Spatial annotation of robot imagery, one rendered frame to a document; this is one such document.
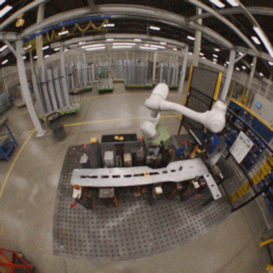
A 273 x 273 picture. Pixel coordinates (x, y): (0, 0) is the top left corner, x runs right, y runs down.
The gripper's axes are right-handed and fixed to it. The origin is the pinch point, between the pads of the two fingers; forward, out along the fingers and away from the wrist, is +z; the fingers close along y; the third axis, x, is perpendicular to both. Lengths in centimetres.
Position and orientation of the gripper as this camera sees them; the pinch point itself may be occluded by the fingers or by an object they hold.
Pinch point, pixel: (202, 147)
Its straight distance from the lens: 101.8
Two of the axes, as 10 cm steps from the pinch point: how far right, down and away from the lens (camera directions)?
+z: -0.3, 7.8, 6.2
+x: 9.9, -0.5, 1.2
